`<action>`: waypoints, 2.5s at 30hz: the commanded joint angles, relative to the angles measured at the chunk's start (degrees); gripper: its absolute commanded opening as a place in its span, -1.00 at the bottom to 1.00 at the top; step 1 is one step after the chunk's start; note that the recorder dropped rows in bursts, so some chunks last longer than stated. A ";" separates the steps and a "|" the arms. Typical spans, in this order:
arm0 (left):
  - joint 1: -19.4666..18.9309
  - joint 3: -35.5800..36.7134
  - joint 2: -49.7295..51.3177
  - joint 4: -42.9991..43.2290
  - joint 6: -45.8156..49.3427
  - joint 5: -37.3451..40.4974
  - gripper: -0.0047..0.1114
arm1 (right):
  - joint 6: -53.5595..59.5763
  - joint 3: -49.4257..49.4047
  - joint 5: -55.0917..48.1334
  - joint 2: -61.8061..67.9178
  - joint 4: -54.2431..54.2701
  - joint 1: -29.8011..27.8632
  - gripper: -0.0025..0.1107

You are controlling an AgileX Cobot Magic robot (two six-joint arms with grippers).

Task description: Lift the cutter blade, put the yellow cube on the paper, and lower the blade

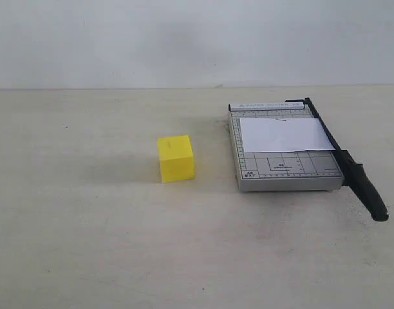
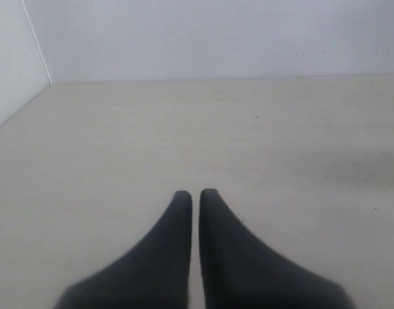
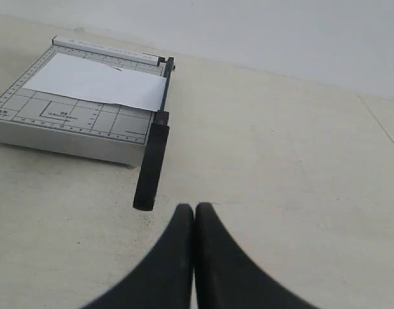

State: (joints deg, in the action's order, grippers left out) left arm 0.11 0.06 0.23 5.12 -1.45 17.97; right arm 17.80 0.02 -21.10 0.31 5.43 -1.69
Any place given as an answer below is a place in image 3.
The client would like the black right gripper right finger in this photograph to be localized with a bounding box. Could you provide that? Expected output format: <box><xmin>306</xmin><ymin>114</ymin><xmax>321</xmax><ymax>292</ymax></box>
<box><xmin>194</xmin><ymin>202</ymin><xmax>315</xmax><ymax>308</ymax></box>

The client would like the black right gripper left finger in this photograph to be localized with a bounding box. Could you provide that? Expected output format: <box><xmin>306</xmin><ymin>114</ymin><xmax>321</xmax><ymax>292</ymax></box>
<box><xmin>87</xmin><ymin>204</ymin><xmax>194</xmax><ymax>309</ymax></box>

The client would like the black cutter blade arm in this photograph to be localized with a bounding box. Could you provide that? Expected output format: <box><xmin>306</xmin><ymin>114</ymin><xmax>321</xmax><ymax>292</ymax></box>
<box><xmin>133</xmin><ymin>57</ymin><xmax>175</xmax><ymax>211</ymax></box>

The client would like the white paper sheet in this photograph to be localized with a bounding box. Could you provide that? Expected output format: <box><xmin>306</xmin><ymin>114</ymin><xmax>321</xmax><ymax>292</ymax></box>
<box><xmin>24</xmin><ymin>53</ymin><xmax>166</xmax><ymax>111</ymax></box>

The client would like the grey paper cutter base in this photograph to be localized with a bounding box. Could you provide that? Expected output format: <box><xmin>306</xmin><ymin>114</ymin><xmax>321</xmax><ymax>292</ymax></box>
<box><xmin>0</xmin><ymin>36</ymin><xmax>175</xmax><ymax>167</ymax></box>

